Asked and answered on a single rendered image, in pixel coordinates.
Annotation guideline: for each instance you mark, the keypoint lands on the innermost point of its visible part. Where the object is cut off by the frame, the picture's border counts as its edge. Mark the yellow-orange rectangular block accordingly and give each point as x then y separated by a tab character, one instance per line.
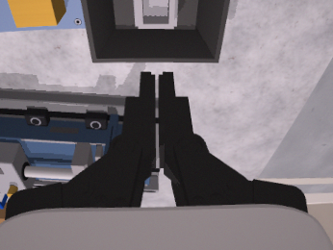
33	13

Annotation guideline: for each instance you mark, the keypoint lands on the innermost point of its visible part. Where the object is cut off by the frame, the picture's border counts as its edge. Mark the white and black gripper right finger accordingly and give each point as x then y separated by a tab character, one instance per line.
198	178

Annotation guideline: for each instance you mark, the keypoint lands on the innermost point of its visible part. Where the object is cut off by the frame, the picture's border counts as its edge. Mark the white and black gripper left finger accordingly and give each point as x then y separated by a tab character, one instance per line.
111	181

